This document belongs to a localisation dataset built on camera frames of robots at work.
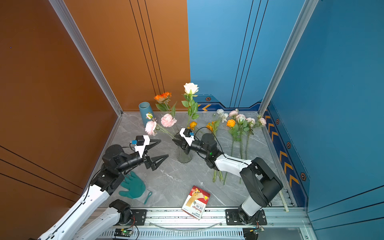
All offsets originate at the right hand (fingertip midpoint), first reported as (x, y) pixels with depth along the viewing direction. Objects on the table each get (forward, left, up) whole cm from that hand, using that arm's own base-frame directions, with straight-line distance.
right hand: (174, 137), depth 76 cm
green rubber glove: (-17, +24, -23) cm, 37 cm away
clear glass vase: (+1, -2, -23) cm, 23 cm away
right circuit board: (-38, -38, -26) cm, 59 cm away
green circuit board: (-38, +24, -24) cm, 51 cm away
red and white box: (-25, -11, -20) cm, 34 cm away
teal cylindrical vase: (+25, +22, -2) cm, 33 cm away
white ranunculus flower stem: (+34, -30, -20) cm, 49 cm away
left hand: (-9, +3, +5) cm, 11 cm away
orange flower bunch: (+24, -23, -19) cm, 38 cm away
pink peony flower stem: (-1, +9, +9) cm, 13 cm away
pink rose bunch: (+23, -45, -20) cm, 54 cm away
